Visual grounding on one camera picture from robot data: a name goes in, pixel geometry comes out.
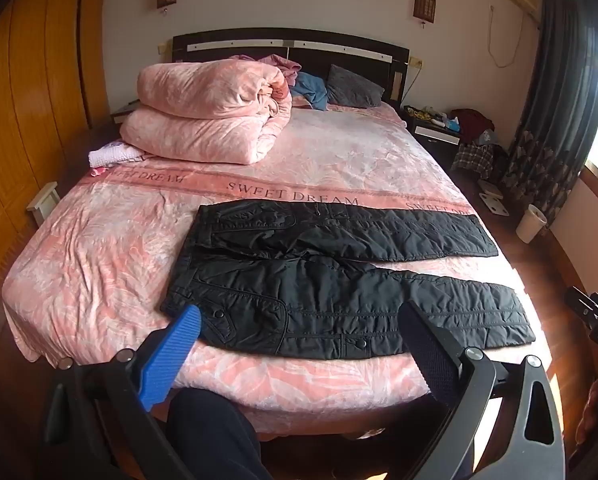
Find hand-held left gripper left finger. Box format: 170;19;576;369
39;305;202;480

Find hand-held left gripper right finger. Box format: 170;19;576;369
398;300;566;480

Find black padded pants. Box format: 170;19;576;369
160;199;536;361

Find person's leg in dark trousers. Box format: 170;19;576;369
166;389;275;480

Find white trash bin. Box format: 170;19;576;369
516;204;548;242

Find pink printed bed sheet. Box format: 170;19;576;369
1;102;535;441

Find plaid cloth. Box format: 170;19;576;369
452;141;497;181

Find white wooden stool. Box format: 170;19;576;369
26;181;60;227

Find white folded cloth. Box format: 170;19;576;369
89;142;144;168

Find dark red cloth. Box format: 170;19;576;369
450;108;495;143

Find dark nightstand with white drawer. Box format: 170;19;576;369
401;105;480;161

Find dark patterned curtain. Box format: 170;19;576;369
502;0;598;226

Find folded pink quilt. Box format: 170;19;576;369
120;58;293;164

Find dark small nightstand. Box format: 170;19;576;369
110;100;142;126

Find grey pillow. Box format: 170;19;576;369
325;64;386;109

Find blue crumpled garment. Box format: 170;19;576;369
291;71;330;111

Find wooden wardrobe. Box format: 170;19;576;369
0;0;110;281

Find pink crumpled clothes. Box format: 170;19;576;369
229;53;302;86

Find dark wooden headboard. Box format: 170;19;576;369
171;27;411;106

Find white wall cable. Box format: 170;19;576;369
488;5;522;68

